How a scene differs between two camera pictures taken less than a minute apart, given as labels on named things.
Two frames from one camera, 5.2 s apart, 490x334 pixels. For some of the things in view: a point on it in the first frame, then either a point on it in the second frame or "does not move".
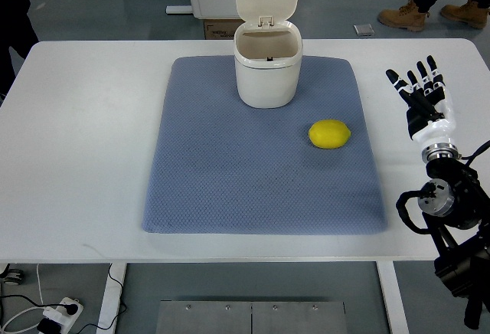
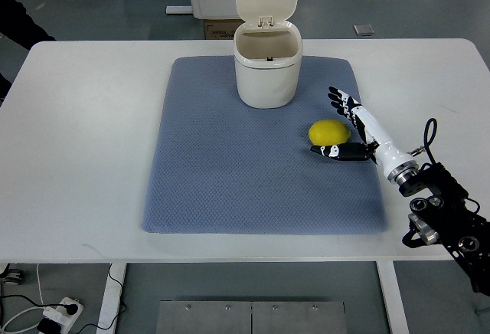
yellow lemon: [328, 134] does not move
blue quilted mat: [221, 166] does not move
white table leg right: [393, 297] does not move
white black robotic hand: [430, 114] to [398, 165]
